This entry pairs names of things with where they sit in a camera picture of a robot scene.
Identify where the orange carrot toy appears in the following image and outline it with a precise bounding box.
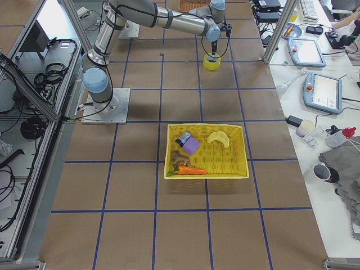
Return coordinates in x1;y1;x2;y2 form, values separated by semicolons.
178;166;208;175

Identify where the yellow tape roll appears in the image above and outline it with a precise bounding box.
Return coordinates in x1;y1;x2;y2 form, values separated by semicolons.
202;53;221;71

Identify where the aluminium frame post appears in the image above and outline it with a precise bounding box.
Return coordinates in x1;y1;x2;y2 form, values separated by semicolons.
263;0;298;64

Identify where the grey cloth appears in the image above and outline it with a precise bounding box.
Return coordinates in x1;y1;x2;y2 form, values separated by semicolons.
318;142;359;240

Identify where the brown wicker basket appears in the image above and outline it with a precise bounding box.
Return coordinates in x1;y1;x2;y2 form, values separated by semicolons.
177;0;210;13

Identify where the teach pendant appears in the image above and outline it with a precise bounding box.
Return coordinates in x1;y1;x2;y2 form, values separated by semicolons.
287;38;327;68
303;72;343;114

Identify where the purple white jar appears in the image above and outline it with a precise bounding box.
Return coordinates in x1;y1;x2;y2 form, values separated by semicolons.
295;120;315;137

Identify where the black white mug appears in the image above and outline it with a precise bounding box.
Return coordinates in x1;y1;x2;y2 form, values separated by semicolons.
312;163;340;183

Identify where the blue plate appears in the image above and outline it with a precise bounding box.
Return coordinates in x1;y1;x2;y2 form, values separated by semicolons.
281;23;303;39

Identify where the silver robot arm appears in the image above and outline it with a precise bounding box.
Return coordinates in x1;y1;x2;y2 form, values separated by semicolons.
82;1;231;114

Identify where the yellow plastic basket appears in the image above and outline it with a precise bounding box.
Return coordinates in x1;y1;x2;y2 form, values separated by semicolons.
164;123;249;179

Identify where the brown animal figurine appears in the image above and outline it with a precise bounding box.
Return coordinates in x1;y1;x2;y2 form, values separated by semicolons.
170;151;195;168

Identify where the purple foam block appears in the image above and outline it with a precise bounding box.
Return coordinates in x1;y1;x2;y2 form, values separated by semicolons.
182;137;200;156

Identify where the gold metal cylinder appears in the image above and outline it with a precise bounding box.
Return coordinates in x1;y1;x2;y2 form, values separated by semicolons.
284;25;294;37

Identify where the teach pendant far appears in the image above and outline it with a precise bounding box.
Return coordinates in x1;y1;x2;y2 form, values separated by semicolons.
287;38;327;68

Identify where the teach pendant near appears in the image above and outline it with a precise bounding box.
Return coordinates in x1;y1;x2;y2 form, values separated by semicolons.
303;72;343;114

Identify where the silver black can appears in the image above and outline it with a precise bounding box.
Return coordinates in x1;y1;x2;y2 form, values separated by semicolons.
175;132;192;147

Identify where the yellow banana toy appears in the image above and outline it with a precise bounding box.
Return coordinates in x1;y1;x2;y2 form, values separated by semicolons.
206;131;230;149

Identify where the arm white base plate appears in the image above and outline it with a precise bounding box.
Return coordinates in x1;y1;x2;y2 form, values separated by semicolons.
80;88;131;124

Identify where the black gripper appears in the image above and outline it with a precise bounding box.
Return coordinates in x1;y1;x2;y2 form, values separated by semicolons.
211;23;232;54

